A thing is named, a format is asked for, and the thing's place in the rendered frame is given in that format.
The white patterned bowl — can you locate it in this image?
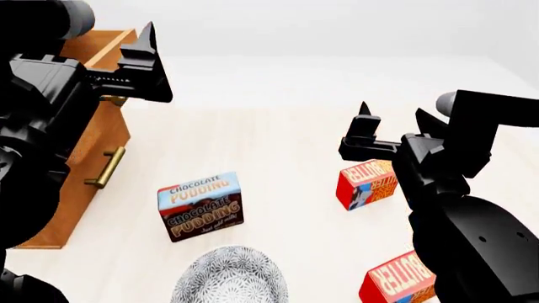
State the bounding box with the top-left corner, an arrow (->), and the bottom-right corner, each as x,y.
169,245 -> 290,303

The chocolate pudding box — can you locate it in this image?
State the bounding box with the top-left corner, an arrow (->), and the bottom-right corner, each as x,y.
157,171 -> 246,243

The brass bar drawer handle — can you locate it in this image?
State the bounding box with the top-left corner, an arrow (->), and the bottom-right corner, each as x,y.
99,94 -> 129,108
83,146 -> 127,190

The open wooden drawer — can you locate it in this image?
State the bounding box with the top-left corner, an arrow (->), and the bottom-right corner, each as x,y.
58,28 -> 140,74

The wooden cabinet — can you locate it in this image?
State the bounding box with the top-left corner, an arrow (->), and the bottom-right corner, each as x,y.
15,28 -> 140,250

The red butter box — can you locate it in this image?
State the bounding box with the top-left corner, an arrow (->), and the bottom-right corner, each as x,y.
358,249 -> 438,303
335,158 -> 399,212

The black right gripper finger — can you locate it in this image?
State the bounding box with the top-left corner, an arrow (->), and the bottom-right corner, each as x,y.
414,106 -> 451,141
344,100 -> 382,144

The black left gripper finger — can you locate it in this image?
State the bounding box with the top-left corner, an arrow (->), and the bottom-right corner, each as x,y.
116,20 -> 174,104

